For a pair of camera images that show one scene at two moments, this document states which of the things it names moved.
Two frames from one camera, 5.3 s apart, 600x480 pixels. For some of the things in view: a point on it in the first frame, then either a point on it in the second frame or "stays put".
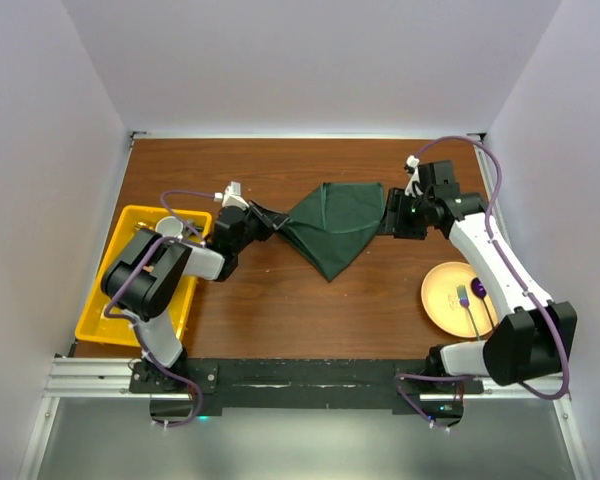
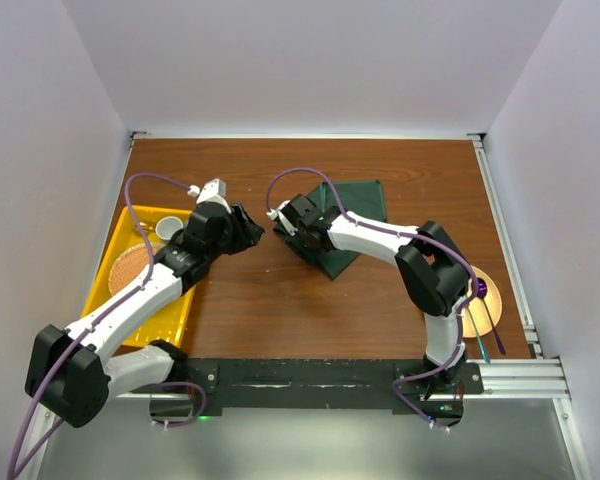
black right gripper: (394, 221) to (296, 238)
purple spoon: (478, 289) stays put
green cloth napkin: (335, 224) stays put
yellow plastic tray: (94, 325) stays put
